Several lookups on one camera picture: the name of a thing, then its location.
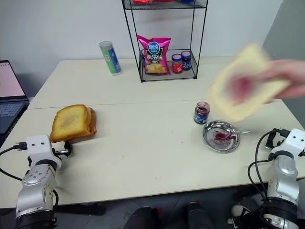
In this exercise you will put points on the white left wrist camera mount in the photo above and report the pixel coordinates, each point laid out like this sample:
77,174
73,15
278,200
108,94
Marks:
39,149

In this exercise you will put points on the small white ball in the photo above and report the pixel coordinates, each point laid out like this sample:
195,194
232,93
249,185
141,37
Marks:
236,211

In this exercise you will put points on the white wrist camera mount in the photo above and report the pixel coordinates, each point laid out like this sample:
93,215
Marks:
39,149
294,143

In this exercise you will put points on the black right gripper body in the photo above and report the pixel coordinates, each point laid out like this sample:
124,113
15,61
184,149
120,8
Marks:
270,141

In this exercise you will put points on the person's bare hand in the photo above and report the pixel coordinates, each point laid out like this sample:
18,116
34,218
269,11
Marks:
283,76

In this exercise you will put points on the round metal plate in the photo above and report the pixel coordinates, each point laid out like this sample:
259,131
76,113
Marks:
214,143

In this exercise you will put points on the pink potato chips bag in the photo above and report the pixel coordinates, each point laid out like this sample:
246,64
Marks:
155,57

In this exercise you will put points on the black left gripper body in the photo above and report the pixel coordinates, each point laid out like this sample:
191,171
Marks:
68,149

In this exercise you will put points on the open laptop computer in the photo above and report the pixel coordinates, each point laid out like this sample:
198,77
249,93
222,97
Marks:
10,95

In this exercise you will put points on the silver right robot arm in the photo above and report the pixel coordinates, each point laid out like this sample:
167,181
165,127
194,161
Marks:
283,181

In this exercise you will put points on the white bread slice with jam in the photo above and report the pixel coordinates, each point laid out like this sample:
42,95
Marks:
240,83

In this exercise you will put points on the dark rounded shape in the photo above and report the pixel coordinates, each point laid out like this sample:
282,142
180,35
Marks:
140,218
199,215

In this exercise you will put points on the red lid jar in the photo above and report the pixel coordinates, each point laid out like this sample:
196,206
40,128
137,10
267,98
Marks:
177,64

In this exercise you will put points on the red package on shelf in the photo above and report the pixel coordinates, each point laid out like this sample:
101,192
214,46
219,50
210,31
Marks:
141,1

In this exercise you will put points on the open blue-label jam jar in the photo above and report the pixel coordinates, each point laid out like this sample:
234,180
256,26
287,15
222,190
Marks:
202,114

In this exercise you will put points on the green blue cylinder can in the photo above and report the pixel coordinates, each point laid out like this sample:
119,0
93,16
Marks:
111,59

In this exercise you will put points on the golden toasted bread slice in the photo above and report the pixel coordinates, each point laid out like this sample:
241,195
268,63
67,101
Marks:
70,122
93,121

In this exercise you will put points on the blue item on shelf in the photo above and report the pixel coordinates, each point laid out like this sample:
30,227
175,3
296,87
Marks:
185,0

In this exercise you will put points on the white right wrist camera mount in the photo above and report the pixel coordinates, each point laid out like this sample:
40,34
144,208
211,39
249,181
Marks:
294,143

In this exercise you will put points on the blue-label closed jam jar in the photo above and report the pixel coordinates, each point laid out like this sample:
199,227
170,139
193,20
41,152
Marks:
186,60

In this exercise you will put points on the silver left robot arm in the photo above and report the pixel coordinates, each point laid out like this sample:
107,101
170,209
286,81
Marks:
35,188

